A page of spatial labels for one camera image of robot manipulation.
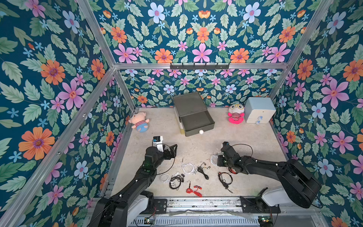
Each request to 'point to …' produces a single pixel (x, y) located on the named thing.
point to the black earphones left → (180, 178)
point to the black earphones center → (200, 169)
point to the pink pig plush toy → (141, 123)
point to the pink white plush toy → (236, 113)
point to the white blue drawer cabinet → (259, 110)
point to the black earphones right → (223, 182)
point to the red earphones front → (189, 190)
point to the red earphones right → (232, 170)
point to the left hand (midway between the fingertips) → (172, 144)
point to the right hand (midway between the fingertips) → (217, 159)
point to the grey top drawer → (197, 122)
